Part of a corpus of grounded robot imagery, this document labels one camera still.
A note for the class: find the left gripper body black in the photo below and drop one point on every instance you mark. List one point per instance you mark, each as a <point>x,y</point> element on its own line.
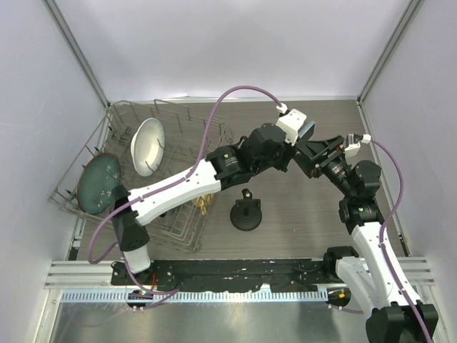
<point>283,157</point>

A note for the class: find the black smartphone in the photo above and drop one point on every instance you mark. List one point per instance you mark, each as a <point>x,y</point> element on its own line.
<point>306,131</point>

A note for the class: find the grey wire dish rack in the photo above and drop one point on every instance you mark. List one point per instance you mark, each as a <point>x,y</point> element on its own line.
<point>184,132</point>

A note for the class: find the yellow cup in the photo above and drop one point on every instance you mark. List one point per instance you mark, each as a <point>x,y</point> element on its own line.
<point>203,203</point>

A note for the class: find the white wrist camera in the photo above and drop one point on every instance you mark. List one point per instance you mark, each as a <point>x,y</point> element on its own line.
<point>353,142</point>
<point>292,122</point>

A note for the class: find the white slotted cable duct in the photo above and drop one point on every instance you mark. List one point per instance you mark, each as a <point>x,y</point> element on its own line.
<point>127,295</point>

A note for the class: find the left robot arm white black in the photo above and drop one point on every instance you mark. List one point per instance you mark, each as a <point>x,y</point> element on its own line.
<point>269,146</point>

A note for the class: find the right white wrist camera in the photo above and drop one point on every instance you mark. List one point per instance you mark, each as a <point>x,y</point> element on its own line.
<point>353,142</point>

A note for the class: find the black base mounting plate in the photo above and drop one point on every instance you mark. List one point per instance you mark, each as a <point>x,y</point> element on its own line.
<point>238,275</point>

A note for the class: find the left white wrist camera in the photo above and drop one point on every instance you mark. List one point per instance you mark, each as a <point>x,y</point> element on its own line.
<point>292,122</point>

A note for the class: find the white plate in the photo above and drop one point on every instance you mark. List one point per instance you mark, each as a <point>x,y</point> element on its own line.
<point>147,147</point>

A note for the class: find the black phone stand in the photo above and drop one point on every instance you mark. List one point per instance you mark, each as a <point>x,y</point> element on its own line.
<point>246,214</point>

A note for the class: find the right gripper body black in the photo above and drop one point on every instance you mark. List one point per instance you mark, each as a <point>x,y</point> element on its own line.
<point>332,164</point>

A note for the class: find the teal plate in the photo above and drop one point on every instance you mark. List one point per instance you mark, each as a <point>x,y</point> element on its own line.
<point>100,176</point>

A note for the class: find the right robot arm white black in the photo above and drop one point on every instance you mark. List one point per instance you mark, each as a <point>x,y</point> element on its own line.
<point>393,310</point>

